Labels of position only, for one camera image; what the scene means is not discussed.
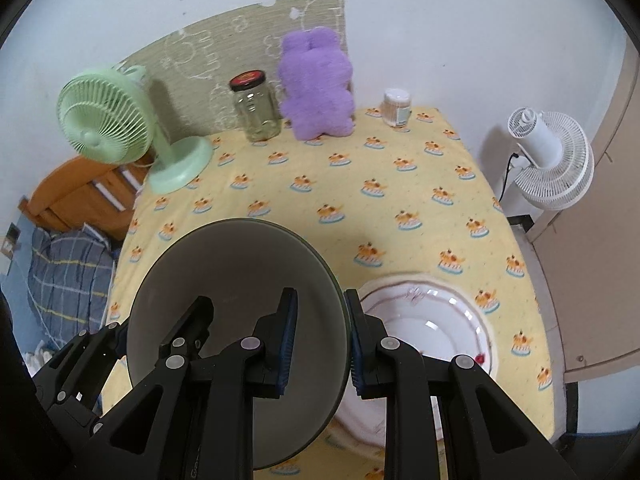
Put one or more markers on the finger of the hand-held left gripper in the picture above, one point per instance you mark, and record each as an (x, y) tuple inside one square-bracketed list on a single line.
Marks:
[(192, 320), (90, 350)]

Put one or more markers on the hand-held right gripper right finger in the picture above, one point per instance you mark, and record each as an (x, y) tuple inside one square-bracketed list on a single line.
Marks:
[(352, 340)]

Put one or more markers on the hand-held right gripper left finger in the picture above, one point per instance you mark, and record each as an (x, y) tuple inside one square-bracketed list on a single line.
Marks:
[(289, 340)]

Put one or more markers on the plain grey bowl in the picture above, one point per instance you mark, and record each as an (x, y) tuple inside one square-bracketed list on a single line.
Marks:
[(235, 270)]

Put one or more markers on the white plate with red pattern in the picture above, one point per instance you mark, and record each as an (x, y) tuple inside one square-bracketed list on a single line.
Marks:
[(430, 320)]

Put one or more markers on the white plastic bag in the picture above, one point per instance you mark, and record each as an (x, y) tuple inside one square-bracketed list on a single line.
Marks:
[(37, 360)]

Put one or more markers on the blue plaid pillow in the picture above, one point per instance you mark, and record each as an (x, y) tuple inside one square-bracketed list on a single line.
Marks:
[(70, 270)]

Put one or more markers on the wooden bed headboard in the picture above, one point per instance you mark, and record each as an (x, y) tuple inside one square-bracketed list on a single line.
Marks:
[(65, 195)]

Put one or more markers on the yellow printed tablecloth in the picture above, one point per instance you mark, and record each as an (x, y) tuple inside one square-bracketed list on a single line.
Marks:
[(400, 185)]

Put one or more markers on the glass jar with dark lid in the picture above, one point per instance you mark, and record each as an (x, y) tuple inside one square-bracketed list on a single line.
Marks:
[(257, 115)]

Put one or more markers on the green desk fan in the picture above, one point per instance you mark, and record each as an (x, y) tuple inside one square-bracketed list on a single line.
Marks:
[(100, 115)]

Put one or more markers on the cotton swab container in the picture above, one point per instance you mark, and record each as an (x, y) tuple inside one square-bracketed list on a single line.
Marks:
[(396, 110)]

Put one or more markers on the purple plush toy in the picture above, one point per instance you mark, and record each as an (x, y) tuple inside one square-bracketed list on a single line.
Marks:
[(312, 90)]

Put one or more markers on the beige door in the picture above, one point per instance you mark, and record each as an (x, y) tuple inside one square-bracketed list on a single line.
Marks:
[(600, 260)]

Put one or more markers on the white desk fan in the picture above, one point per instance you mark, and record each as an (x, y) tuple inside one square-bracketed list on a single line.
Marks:
[(555, 170)]

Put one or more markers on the wall socket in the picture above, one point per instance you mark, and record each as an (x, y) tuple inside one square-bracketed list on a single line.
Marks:
[(11, 242)]

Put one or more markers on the beige printed wall mat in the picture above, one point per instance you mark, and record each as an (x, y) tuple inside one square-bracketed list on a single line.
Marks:
[(210, 55)]

